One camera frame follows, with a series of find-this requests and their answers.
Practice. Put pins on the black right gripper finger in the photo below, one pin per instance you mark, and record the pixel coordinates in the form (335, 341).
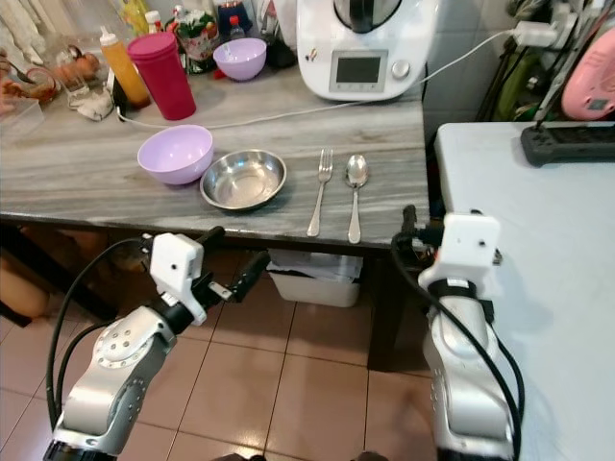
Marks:
(409, 221)

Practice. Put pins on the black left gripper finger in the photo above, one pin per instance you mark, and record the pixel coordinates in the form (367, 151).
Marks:
(252, 277)
(210, 236)

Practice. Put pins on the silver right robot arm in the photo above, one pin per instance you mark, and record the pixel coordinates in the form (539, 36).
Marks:
(461, 375)

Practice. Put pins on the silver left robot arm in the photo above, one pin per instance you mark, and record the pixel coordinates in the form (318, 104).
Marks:
(115, 370)

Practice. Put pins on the stainless steel bowl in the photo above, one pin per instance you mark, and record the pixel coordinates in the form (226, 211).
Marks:
(243, 180)

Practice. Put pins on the white plastic storage bin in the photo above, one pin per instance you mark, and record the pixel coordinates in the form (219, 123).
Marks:
(317, 283)

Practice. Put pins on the silver metal spoon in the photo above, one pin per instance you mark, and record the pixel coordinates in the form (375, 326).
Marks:
(356, 173)

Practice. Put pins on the purple plastic bowl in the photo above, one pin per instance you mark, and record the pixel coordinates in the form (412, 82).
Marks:
(175, 156)
(240, 59)

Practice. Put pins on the silver metal fork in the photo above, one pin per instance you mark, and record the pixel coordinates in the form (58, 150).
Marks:
(320, 192)

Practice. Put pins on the white side table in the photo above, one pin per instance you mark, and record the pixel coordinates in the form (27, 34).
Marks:
(548, 250)

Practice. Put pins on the person in white top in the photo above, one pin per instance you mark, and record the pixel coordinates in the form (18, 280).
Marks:
(19, 293)

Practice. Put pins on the magenta plastic tumbler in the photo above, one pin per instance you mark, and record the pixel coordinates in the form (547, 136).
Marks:
(163, 79)

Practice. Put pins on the white crumpled cloth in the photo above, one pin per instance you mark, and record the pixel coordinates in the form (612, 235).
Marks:
(94, 102)

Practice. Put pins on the white kitchen food processor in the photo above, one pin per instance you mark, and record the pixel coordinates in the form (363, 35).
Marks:
(365, 48)

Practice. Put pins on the orange squeeze sauce bottle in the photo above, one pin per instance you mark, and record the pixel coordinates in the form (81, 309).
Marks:
(126, 73)

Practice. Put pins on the green snack bag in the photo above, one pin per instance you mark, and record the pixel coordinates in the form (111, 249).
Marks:
(198, 38)

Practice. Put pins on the pink plastic appliance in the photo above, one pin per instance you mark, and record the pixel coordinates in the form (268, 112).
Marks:
(591, 82)

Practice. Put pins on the white power adapter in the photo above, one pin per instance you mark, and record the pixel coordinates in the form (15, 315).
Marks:
(536, 35)

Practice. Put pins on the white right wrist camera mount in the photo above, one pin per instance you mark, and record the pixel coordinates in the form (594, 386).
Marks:
(469, 245)

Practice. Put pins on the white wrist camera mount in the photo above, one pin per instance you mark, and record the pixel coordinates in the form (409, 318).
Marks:
(175, 264)
(469, 245)

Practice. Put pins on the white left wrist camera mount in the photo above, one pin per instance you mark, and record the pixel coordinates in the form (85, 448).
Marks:
(175, 264)

